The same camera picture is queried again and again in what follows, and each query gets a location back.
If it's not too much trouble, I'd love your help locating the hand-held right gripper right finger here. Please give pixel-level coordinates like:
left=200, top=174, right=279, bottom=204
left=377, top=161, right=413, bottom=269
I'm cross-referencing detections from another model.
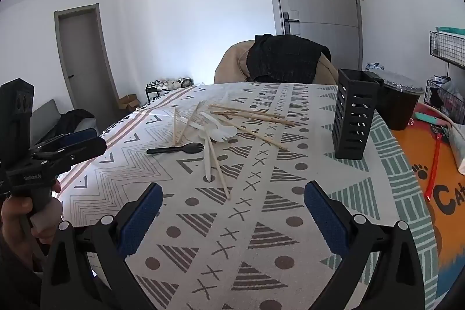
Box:
left=303, top=180, right=425, bottom=310

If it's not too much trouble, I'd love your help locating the grey sofa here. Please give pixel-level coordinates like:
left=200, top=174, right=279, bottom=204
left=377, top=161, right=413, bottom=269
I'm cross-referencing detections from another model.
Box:
left=32, top=99, right=99, bottom=147

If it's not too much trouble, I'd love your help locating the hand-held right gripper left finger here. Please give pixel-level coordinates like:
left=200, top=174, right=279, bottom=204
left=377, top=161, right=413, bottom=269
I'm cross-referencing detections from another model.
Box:
left=40, top=182, right=164, bottom=310

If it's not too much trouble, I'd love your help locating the black knitted cloth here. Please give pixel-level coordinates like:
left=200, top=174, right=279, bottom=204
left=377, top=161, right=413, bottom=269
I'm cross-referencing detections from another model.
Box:
left=247, top=35, right=332, bottom=83

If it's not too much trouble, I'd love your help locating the black door handle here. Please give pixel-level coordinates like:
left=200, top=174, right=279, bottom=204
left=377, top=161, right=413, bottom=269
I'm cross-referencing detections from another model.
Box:
left=282, top=11, right=301, bottom=36

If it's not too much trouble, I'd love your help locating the cardboard box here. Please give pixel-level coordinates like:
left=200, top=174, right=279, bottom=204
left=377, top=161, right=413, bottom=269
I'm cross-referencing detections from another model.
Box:
left=118, top=93, right=140, bottom=111

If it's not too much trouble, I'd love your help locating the shoe rack with shoes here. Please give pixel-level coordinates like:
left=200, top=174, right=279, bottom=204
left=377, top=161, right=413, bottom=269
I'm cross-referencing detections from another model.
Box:
left=145, top=77, right=194, bottom=102

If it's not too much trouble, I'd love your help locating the black wire basket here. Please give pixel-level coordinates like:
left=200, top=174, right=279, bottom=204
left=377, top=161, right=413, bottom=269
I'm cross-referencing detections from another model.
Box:
left=425, top=78, right=465, bottom=125
left=429, top=27, right=465, bottom=68

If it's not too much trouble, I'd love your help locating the black plastic spork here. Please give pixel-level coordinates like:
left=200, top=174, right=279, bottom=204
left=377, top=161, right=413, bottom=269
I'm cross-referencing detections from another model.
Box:
left=146, top=142, right=205, bottom=155

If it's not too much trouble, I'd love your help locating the white plastic bag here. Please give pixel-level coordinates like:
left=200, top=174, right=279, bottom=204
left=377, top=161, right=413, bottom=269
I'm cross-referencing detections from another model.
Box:
left=450, top=123, right=465, bottom=175

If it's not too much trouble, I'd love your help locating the red strap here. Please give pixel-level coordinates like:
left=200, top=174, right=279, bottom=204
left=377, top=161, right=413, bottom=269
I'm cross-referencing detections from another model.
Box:
left=425, top=130, right=446, bottom=202

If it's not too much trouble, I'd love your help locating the grey door with handle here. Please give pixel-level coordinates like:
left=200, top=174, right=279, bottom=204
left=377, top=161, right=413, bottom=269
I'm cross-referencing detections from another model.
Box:
left=260, top=0, right=364, bottom=73

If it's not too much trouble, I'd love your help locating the tan beanbag chair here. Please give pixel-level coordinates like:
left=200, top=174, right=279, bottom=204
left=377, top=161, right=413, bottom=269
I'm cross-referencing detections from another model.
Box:
left=214, top=40, right=340, bottom=85

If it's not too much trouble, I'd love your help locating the black slotted utensil holder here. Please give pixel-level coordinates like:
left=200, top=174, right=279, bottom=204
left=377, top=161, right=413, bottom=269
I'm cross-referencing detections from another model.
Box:
left=333, top=68, right=383, bottom=160

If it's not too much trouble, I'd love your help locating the black bucket with clear lid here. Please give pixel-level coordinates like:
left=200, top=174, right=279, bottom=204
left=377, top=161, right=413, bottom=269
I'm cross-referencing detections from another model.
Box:
left=374, top=70, right=425, bottom=131

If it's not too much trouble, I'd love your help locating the plain grey door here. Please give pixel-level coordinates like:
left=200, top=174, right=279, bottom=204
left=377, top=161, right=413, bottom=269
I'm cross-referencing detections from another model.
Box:
left=54, top=4, right=120, bottom=111

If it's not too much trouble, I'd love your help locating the white plastic spork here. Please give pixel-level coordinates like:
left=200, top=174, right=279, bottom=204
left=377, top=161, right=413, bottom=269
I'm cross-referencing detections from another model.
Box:
left=201, top=112, right=238, bottom=143

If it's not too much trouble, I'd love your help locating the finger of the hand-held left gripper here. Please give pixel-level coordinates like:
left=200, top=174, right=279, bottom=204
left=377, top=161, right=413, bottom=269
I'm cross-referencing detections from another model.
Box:
left=34, top=128, right=99, bottom=151
left=31, top=137, right=107, bottom=170

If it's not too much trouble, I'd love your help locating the teal pink plastic tool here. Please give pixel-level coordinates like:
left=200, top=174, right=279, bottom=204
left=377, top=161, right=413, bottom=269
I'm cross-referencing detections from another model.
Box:
left=414, top=112, right=455, bottom=129

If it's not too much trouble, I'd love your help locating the black clothing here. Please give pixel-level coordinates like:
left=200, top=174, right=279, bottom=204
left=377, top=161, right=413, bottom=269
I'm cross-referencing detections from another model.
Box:
left=58, top=110, right=97, bottom=134

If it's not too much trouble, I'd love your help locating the orange paw print mat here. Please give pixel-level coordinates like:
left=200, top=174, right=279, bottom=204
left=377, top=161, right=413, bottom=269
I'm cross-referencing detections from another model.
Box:
left=390, top=103, right=465, bottom=298

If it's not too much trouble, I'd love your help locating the wooden chopstick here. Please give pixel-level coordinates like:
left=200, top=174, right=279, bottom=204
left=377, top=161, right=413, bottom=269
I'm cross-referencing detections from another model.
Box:
left=208, top=104, right=287, bottom=119
left=176, top=101, right=202, bottom=145
left=208, top=140, right=232, bottom=201
left=217, top=114, right=288, bottom=150
left=211, top=110, right=296, bottom=125

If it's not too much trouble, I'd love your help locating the person's left hand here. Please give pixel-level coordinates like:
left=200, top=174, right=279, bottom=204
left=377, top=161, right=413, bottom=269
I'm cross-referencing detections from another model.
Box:
left=0, top=181, right=63, bottom=260

